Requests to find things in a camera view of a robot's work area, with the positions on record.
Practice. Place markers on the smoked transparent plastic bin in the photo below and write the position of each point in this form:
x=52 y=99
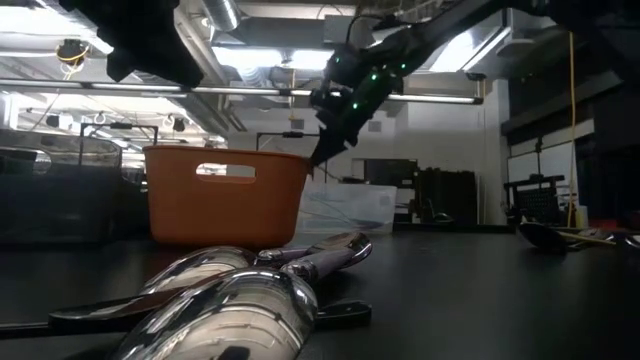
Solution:
x=60 y=200

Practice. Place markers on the black stand frame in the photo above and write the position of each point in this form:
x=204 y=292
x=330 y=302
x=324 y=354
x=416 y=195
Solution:
x=292 y=134
x=120 y=125

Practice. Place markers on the blue-grey plastic bin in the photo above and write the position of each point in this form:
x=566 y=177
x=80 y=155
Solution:
x=135 y=205

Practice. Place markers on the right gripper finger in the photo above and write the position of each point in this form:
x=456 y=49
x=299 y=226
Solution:
x=330 y=147

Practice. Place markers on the orange plastic bin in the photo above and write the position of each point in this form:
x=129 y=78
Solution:
x=210 y=215

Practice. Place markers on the black cart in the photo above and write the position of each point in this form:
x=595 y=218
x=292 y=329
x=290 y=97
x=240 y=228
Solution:
x=535 y=200

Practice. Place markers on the silver air duct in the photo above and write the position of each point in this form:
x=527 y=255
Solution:
x=220 y=12

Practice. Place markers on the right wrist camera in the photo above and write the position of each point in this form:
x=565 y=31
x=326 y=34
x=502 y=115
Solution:
x=340 y=75

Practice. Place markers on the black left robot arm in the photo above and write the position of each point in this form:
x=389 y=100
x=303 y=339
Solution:
x=100 y=15

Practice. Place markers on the clear plastic bin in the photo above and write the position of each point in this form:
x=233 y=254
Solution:
x=350 y=200

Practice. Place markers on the black cabinet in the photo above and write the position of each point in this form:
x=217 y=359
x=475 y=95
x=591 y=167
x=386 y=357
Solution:
x=445 y=200

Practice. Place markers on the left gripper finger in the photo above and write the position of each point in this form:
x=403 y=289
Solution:
x=182 y=70

